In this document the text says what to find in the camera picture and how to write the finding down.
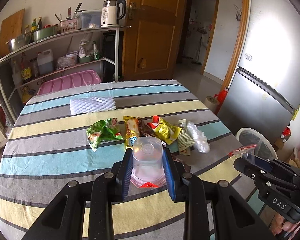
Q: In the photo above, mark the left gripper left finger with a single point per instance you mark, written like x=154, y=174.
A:
x=123, y=176

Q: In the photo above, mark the green basin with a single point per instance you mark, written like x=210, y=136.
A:
x=44, y=33

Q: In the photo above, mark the striped tablecloth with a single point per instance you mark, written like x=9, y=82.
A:
x=48, y=146

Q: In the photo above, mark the person's right hand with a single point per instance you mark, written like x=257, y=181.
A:
x=279, y=224

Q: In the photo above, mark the brown wooden door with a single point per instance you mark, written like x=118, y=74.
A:
x=151, y=42

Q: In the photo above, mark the paper roll on floor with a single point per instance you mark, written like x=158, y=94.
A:
x=211, y=103

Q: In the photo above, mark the pink utensil holder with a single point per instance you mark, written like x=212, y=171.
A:
x=68, y=25

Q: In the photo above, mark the wooden cutting board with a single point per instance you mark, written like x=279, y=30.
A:
x=10, y=28

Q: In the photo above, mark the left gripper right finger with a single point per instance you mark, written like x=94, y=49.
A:
x=172, y=176

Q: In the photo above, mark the clear plastic storage box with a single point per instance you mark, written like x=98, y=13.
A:
x=90, y=19

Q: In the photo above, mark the clear crumpled plastic bag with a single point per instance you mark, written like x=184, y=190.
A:
x=200, y=140

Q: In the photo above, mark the steel mixing bowl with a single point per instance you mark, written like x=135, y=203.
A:
x=19, y=41

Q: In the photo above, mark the clear cup pink lid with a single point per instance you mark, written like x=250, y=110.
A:
x=148, y=171

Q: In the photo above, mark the yellow red snack wrapper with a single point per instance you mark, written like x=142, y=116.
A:
x=164, y=130

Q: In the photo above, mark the orange gold snack wrapper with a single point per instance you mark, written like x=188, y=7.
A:
x=132, y=130

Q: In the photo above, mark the clear cup red lid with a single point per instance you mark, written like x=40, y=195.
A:
x=246, y=152

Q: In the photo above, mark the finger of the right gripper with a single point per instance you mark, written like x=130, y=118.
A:
x=250, y=168
x=265, y=164

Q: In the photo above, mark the pale green snack wrapper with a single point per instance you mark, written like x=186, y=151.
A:
x=185, y=142

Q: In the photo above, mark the brown coffee wrapper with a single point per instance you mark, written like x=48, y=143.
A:
x=144, y=129

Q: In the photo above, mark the soy sauce bottle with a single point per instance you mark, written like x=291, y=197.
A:
x=26, y=72

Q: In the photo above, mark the pink plastic tray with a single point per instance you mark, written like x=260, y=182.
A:
x=84, y=78

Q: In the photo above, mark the white electric kettle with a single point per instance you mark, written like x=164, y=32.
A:
x=112, y=12

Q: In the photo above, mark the silver refrigerator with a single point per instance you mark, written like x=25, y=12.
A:
x=265, y=90

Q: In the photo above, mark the white oil jug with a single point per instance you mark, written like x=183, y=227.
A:
x=45, y=62

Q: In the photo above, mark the white trash bin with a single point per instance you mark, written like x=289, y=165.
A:
x=264, y=149

